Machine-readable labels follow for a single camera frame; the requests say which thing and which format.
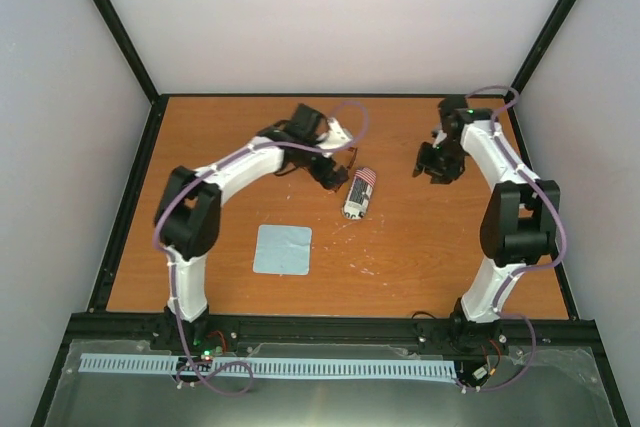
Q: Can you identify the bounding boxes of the light blue slotted cable duct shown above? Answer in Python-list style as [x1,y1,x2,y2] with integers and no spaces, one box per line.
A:
[78,353,456,382]

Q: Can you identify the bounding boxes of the black frame post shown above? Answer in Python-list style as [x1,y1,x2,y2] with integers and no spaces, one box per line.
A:
[62,0,161,104]
[511,0,578,93]

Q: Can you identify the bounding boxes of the right black frame post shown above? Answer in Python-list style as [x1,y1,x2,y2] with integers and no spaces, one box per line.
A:
[511,0,578,93]

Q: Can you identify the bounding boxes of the light blue cleaning cloth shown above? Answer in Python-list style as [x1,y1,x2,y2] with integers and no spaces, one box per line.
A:
[253,224,312,276]

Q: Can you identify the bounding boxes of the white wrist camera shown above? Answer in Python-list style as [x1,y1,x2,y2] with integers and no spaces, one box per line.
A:
[315,117,354,157]
[433,130,447,147]

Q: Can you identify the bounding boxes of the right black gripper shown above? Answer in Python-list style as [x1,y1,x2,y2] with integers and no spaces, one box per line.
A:
[411,140,465,185]

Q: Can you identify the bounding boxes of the left black frame post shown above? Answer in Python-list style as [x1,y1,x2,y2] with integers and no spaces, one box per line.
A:
[62,0,161,104]

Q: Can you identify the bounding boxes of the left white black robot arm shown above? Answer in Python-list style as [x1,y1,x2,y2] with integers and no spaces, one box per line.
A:
[152,103,357,350]

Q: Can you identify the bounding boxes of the flag pattern sunglasses case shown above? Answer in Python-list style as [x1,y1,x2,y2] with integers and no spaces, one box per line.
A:
[342,167,376,220]

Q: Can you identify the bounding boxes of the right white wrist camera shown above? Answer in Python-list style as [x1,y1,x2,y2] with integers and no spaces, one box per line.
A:
[433,130,447,147]

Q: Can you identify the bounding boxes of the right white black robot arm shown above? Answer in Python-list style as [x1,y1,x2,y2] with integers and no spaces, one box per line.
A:
[413,95,565,352]

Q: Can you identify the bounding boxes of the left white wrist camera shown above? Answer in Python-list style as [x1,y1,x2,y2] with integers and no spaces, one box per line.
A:
[315,117,354,157]

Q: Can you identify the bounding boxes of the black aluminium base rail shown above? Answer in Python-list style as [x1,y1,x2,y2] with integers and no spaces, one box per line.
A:
[67,311,599,353]

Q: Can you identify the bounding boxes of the left green controller board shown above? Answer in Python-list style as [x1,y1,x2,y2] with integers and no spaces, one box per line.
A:
[200,346,225,362]

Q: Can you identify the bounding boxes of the brown sunglasses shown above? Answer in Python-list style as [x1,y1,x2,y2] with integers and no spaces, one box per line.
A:
[334,147,358,171]

